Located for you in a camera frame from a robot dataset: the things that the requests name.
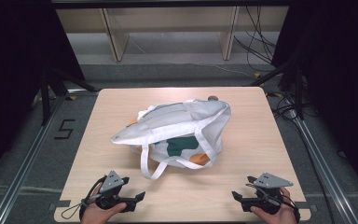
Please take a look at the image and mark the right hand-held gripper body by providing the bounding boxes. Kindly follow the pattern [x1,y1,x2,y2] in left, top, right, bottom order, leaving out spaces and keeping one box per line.
[241,172,295,216]

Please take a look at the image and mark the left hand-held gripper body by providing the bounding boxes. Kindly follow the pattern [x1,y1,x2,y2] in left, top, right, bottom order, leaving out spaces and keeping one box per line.
[94,170,132,211]

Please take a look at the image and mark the white mesh tote bag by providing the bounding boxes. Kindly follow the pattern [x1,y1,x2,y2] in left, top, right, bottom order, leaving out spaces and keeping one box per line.
[110,98,232,181]

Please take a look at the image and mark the person's left hand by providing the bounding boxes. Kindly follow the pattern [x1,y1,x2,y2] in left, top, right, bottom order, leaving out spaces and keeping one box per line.
[80,183,128,224]

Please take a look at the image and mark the person's right hand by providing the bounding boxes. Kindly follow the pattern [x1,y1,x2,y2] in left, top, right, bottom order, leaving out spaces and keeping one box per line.
[250,187,298,224]

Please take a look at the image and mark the orange item in bag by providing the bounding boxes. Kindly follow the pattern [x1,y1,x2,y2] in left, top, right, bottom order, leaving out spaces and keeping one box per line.
[188,152,212,166]

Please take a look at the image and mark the green item in bag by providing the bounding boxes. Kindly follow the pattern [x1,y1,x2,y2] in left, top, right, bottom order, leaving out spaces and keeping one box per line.
[166,135,200,158]

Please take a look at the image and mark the black metal stand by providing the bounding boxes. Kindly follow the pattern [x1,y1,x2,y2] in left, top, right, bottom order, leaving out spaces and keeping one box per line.
[247,58,306,121]
[39,65,100,126]

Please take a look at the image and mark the black curtain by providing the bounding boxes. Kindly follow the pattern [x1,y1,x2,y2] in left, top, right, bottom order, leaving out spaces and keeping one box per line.
[270,0,358,200]
[0,0,86,187]

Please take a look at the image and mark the light wooden shelf unit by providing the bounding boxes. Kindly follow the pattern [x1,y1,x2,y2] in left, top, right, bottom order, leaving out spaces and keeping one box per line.
[55,5,291,63]

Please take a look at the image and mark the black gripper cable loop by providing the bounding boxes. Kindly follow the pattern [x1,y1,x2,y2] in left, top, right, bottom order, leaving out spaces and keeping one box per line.
[61,175,107,220]

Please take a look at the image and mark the aluminium floor rail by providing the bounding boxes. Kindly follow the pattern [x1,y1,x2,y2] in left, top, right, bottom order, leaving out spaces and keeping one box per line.
[286,106,358,224]
[0,88,101,224]

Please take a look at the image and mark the black cables beside rail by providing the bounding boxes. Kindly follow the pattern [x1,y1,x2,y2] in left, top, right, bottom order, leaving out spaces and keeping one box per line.
[269,91,313,123]

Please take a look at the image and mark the bundle of black floor cables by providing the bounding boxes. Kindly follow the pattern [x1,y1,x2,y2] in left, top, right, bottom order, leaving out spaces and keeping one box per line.
[233,5,278,73]

